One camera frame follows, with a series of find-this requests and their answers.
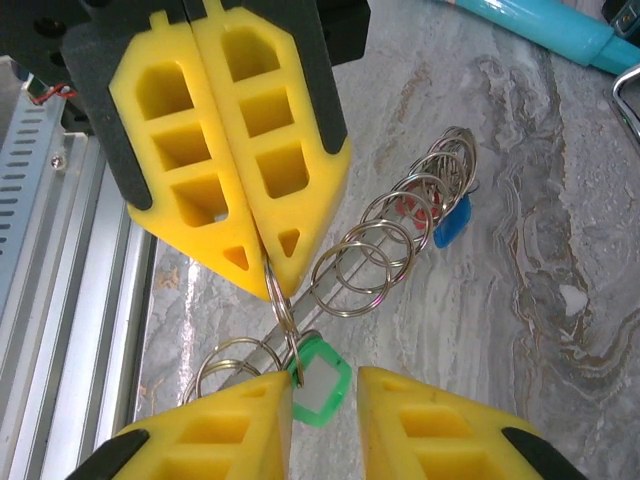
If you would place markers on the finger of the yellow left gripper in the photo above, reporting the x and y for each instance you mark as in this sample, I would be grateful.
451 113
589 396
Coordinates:
165 120
272 142

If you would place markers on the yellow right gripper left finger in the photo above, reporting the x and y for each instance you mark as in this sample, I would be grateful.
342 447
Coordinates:
215 440

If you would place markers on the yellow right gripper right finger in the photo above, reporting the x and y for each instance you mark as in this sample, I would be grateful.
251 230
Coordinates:
440 445

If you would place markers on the green key tag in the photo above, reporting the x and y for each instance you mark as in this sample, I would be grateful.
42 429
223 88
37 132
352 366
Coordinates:
320 390

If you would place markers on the red key tag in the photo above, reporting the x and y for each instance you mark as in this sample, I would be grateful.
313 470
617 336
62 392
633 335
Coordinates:
415 215

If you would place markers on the metal key organiser with rings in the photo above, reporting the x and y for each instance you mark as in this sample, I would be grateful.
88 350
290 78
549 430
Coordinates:
306 301

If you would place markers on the blue key tag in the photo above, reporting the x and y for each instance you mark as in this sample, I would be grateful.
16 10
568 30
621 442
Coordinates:
450 230

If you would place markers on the left circuit board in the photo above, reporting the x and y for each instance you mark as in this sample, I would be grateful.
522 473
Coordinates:
34 86

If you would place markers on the teal plastic tube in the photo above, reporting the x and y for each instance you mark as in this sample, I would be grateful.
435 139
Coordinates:
550 35

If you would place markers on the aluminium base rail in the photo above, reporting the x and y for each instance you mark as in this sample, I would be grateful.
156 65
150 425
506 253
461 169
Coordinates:
100 300

